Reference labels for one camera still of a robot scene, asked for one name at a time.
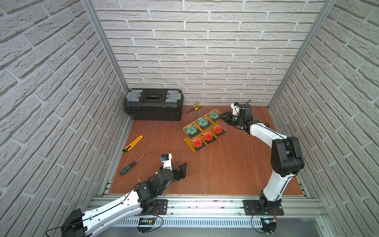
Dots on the left controller board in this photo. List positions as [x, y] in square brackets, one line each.
[145, 225]

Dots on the green handled screwdriver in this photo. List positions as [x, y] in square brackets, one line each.
[130, 166]

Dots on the yellow black pliers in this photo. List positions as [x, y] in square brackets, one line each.
[195, 107]

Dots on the red tea bag small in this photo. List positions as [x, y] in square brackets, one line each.
[208, 137]

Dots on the green tea bag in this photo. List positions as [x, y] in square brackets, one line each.
[214, 116]
[191, 130]
[203, 123]

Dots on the yellow utility knife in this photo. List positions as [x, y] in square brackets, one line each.
[131, 145]

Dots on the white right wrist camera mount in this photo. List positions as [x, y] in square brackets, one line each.
[236, 108]

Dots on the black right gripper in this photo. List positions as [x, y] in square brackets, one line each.
[227, 118]

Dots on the black plastic toolbox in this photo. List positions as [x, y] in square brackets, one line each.
[154, 104]

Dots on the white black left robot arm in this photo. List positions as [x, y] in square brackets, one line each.
[140, 200]

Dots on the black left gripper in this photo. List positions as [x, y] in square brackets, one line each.
[177, 172]

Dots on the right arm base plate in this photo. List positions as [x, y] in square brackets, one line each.
[260, 207]

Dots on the aluminium frame rail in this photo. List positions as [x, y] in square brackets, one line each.
[233, 206]

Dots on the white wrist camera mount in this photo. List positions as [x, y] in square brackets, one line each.
[166, 161]
[236, 108]

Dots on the controller board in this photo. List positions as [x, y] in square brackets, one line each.
[145, 225]
[268, 226]

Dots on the yellow wooden two-tier shelf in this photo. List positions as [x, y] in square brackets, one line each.
[188, 140]

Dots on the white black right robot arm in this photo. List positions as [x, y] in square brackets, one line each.
[286, 154]

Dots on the right controller board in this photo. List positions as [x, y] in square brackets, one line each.
[268, 226]

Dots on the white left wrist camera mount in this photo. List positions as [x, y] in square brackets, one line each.
[166, 161]

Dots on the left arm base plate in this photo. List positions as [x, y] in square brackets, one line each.
[158, 207]

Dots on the red tea bag large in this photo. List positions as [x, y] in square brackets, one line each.
[197, 143]

